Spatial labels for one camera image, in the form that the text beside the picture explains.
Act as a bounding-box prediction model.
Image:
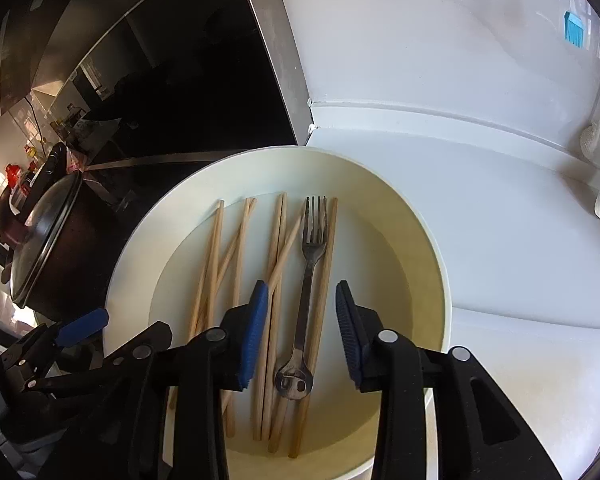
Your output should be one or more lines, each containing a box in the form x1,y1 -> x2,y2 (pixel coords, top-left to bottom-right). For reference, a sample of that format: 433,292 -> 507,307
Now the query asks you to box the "pile of wooden chopsticks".
167,196 -> 340,460

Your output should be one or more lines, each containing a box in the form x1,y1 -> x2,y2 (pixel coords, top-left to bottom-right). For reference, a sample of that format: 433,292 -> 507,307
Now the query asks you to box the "white plastic cutting board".
425,307 -> 600,480

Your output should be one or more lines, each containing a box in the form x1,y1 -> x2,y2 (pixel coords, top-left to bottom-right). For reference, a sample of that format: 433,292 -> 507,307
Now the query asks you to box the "blue silicone basting brush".
562,10 -> 586,48

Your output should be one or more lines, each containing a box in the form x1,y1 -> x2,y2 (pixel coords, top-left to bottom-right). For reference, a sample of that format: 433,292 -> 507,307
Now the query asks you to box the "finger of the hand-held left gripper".
0,307 -> 111,367
22,322 -> 173,393

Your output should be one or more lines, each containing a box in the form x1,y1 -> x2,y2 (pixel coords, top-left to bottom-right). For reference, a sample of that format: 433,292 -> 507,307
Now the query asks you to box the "white round bowl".
101,145 -> 453,480

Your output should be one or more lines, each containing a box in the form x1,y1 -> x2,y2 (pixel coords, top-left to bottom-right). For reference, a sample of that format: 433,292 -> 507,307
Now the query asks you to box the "steel range hood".
0,0 -> 81,116

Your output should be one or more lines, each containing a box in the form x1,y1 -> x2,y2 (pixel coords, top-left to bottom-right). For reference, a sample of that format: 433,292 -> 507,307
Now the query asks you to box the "steel backsplash trim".
232,0 -> 316,147

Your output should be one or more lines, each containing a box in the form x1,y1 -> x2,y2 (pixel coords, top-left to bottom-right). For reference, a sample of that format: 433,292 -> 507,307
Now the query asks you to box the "white dish brush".
579,45 -> 600,161

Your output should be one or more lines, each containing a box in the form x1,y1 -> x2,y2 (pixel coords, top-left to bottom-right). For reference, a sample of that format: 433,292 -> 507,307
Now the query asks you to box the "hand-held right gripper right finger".
335,280 -> 563,480

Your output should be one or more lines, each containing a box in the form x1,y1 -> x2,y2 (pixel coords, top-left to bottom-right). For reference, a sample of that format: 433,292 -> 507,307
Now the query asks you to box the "dark pot with glass lid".
0,142 -> 126,321

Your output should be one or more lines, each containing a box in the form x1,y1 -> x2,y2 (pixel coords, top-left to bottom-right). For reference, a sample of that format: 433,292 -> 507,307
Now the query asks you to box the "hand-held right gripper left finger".
75,280 -> 271,480

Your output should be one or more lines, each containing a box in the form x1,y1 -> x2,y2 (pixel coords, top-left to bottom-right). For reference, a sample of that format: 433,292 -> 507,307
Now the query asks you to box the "metal fork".
274,195 -> 330,402

